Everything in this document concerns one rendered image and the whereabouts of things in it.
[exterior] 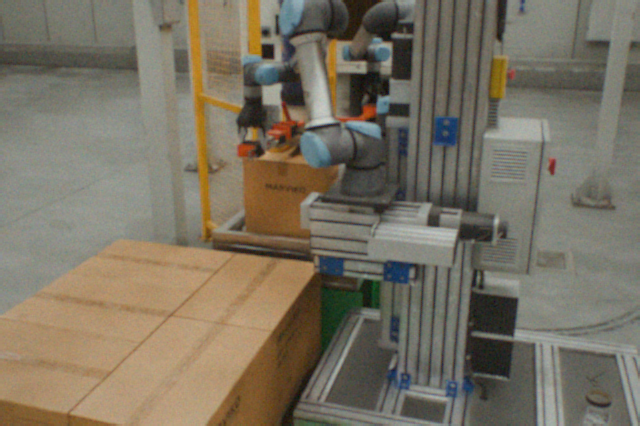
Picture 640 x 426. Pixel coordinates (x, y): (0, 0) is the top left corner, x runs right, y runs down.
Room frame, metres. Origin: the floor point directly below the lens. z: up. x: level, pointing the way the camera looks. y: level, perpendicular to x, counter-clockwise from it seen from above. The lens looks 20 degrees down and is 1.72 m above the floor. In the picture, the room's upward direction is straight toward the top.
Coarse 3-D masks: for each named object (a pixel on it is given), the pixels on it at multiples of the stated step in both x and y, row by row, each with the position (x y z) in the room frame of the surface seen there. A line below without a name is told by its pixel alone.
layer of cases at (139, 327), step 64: (128, 256) 2.65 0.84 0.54; (192, 256) 2.65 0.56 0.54; (256, 256) 2.65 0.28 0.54; (0, 320) 2.08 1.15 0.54; (64, 320) 2.08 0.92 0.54; (128, 320) 2.08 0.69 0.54; (192, 320) 2.08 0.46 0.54; (256, 320) 2.08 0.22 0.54; (0, 384) 1.69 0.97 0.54; (64, 384) 1.69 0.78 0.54; (128, 384) 1.69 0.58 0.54; (192, 384) 1.69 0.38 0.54; (256, 384) 1.85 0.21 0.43
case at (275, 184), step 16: (256, 160) 2.80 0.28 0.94; (272, 160) 2.78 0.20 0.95; (288, 160) 2.78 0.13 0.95; (304, 160) 2.78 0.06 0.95; (256, 176) 2.80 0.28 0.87; (272, 176) 2.78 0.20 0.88; (288, 176) 2.75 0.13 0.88; (304, 176) 2.73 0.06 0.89; (320, 176) 2.71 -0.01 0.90; (336, 176) 2.83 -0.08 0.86; (256, 192) 2.80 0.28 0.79; (272, 192) 2.78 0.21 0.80; (288, 192) 2.76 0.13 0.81; (304, 192) 2.73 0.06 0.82; (320, 192) 2.71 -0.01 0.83; (256, 208) 2.80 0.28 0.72; (272, 208) 2.78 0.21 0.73; (288, 208) 2.76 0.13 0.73; (256, 224) 2.81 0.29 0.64; (272, 224) 2.78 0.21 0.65; (288, 224) 2.76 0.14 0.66
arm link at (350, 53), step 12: (372, 12) 2.77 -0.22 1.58; (384, 12) 2.73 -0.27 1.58; (372, 24) 2.76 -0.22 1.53; (384, 24) 2.74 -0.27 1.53; (360, 36) 2.90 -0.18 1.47; (372, 36) 2.86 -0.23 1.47; (348, 48) 3.07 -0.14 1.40; (360, 48) 2.97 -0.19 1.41; (348, 60) 3.08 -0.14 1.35; (360, 60) 3.09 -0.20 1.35
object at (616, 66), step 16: (624, 0) 4.93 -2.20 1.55; (624, 16) 4.92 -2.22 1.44; (624, 32) 4.92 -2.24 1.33; (624, 48) 4.91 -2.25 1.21; (608, 64) 4.98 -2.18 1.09; (624, 64) 4.91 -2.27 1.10; (192, 80) 5.94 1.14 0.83; (608, 80) 4.93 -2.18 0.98; (192, 96) 5.94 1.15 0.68; (608, 96) 4.93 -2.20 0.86; (208, 112) 6.00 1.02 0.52; (608, 112) 4.92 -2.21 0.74; (208, 128) 5.98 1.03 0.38; (608, 128) 4.92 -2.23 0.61; (208, 144) 5.96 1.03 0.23; (608, 144) 4.91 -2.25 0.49; (208, 160) 5.94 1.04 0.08; (608, 160) 4.91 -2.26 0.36; (592, 176) 4.95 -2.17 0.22; (592, 192) 4.93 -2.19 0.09
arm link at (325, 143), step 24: (288, 0) 2.10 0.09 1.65; (312, 0) 2.11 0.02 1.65; (288, 24) 2.08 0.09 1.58; (312, 24) 2.07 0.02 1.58; (312, 48) 2.07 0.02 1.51; (312, 72) 2.04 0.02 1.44; (312, 96) 2.03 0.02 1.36; (312, 120) 2.01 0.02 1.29; (336, 120) 2.01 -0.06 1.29; (312, 144) 1.96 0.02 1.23; (336, 144) 1.97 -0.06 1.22
